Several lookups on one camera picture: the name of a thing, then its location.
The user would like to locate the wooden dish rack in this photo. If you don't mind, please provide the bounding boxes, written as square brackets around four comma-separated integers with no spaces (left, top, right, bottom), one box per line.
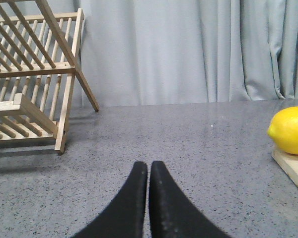
[0,0,99,154]

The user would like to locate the wooden cutting board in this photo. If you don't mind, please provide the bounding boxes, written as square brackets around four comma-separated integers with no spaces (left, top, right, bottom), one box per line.
[272,147,298,187]

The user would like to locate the yellow lemon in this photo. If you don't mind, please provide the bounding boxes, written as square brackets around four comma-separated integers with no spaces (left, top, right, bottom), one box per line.
[267,106,298,155]

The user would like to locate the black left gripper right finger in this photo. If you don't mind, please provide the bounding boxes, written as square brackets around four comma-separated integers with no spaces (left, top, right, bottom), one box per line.
[149,161,229,238]

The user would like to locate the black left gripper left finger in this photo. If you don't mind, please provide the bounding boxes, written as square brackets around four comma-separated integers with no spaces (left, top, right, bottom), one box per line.
[74,161,148,238]

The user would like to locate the grey curtain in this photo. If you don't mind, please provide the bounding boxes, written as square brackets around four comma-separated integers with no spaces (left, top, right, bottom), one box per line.
[49,0,298,106]

